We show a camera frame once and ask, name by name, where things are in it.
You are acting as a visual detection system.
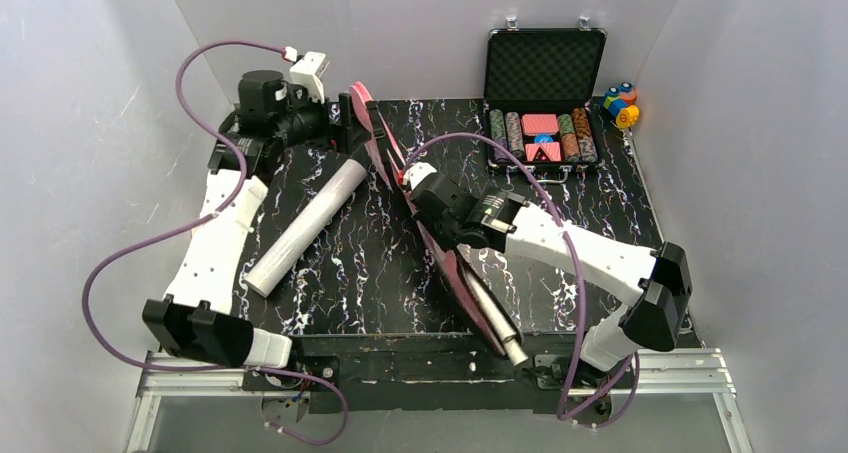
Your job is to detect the pink racket cover bag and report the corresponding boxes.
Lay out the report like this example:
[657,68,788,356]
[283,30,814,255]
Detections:
[350,81,524,364]

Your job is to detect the pink badminton racket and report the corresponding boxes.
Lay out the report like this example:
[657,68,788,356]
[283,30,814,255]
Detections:
[461,264,528,366]

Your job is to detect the white shuttlecock tube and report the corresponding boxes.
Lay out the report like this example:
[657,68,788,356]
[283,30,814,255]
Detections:
[245,158,367,297]

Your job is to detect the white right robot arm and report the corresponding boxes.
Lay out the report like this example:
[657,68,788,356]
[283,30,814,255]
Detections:
[402,163,692,372]

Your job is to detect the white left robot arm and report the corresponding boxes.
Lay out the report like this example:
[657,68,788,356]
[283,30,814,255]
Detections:
[142,70,366,368]

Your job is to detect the poker chip stack row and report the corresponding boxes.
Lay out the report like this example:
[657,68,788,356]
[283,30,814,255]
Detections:
[504,112,525,159]
[557,114,581,163]
[571,108,598,163]
[489,109,508,164]

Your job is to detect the pink playing card deck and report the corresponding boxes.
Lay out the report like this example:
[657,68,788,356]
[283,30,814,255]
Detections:
[521,113,559,136]
[525,142,562,163]

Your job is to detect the black poker chip case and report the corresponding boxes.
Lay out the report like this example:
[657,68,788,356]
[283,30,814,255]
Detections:
[482,27,607,174]

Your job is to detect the colourful toy blocks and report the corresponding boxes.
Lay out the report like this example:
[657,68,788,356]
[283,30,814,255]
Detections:
[601,82,640,130]

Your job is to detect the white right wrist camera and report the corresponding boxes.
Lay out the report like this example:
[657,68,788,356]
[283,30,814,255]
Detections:
[399,162,437,192]

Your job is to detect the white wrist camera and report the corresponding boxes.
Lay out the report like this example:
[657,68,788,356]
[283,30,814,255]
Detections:
[282,46,330,103]
[399,162,437,192]

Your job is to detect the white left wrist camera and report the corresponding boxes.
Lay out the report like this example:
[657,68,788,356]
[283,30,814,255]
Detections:
[282,46,330,103]

